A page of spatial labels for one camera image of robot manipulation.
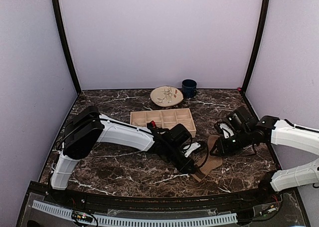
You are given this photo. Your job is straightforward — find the right black corner post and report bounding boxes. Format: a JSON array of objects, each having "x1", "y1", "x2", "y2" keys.
[{"x1": 241, "y1": 0, "x2": 270, "y2": 95}]

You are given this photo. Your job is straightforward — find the tan plain sock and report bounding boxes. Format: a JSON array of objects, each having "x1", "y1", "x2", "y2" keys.
[{"x1": 191, "y1": 135, "x2": 223, "y2": 182}]

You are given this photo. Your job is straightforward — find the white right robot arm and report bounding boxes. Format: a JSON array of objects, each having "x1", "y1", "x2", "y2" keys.
[{"x1": 210, "y1": 106, "x2": 319, "y2": 204}]

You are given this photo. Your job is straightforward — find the white slotted cable duct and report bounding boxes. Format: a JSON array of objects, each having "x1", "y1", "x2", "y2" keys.
[{"x1": 31, "y1": 200, "x2": 238, "y2": 227}]

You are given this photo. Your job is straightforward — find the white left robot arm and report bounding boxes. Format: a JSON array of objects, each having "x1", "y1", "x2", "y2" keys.
[{"x1": 49, "y1": 106, "x2": 197, "y2": 205}]

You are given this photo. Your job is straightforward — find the black argyle sock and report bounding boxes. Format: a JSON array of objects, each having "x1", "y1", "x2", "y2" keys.
[{"x1": 149, "y1": 121, "x2": 157, "y2": 128}]

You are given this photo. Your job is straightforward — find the wooden compartment tray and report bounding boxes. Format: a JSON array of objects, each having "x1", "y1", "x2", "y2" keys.
[{"x1": 130, "y1": 108, "x2": 196, "y2": 138}]

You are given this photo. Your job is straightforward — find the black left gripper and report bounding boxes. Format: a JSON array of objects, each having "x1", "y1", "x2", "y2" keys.
[{"x1": 164, "y1": 143, "x2": 195, "y2": 174}]

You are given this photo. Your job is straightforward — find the left black corner post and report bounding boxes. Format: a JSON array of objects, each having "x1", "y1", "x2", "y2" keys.
[{"x1": 51, "y1": 0, "x2": 82, "y2": 95}]

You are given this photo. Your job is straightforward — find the dark blue mug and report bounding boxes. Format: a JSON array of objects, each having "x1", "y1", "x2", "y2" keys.
[{"x1": 182, "y1": 79, "x2": 197, "y2": 99}]

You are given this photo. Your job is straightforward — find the patterned ceramic plate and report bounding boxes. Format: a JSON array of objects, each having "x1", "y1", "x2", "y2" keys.
[{"x1": 150, "y1": 86, "x2": 183, "y2": 107}]

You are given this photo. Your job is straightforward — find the black corner post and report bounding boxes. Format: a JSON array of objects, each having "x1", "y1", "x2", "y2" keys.
[
  {"x1": 241, "y1": 0, "x2": 270, "y2": 95},
  {"x1": 51, "y1": 0, "x2": 82, "y2": 95}
]

